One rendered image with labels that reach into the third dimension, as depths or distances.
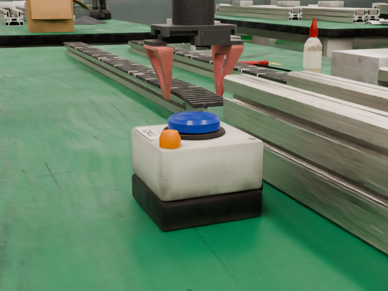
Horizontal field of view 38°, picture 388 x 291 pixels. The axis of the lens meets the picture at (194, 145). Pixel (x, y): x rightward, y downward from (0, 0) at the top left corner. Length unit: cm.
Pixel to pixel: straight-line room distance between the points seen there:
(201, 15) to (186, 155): 38
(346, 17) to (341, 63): 303
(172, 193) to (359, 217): 13
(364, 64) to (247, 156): 31
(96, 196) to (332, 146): 20
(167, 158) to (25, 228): 12
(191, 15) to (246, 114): 25
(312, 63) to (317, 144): 78
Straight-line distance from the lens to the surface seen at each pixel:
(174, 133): 39
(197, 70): 122
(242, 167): 41
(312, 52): 120
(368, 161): 38
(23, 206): 47
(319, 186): 43
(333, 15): 387
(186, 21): 74
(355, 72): 70
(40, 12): 269
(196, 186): 40
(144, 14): 1192
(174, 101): 82
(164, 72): 74
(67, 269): 36
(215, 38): 75
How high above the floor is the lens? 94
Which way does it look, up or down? 15 degrees down
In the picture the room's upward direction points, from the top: straight up
